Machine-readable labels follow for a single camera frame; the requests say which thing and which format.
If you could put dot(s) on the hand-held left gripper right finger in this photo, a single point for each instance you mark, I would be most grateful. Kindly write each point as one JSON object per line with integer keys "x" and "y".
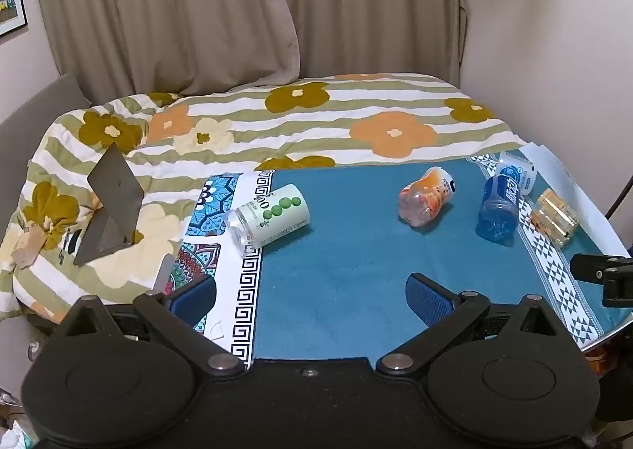
{"x": 426, "y": 299}

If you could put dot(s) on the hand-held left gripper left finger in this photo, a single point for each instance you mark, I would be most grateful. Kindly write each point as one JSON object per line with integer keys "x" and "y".
{"x": 194, "y": 296}

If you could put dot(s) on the teal table mat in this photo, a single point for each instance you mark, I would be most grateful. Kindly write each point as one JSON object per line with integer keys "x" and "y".
{"x": 346, "y": 276}

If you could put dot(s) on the orange plastic bottle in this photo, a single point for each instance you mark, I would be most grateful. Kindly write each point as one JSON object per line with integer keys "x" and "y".
{"x": 426, "y": 197}

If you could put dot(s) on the colourful patterned cloth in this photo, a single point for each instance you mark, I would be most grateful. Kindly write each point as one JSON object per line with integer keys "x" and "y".
{"x": 222, "y": 192}

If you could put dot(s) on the white bottle with green dots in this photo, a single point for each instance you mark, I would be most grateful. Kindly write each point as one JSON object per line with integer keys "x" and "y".
{"x": 271, "y": 219}

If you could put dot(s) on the blue plastic bottle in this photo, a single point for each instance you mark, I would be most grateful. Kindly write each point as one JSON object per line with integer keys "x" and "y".
{"x": 500, "y": 206}

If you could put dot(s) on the white and blue packet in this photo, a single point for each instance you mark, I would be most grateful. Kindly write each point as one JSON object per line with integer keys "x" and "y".
{"x": 523, "y": 171}

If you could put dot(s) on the brown paper tag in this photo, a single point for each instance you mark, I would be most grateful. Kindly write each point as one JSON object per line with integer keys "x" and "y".
{"x": 28, "y": 244}

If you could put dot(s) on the floral striped blanket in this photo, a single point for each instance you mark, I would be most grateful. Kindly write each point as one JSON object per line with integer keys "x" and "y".
{"x": 346, "y": 105}

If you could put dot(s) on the grey sofa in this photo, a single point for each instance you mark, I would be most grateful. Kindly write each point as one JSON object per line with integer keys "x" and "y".
{"x": 34, "y": 103}

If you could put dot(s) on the beige curtain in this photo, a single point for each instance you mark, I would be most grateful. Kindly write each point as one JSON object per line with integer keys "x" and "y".
{"x": 198, "y": 9}

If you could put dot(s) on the black clamp mount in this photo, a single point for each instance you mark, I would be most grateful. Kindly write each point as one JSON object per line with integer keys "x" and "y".
{"x": 613, "y": 278}

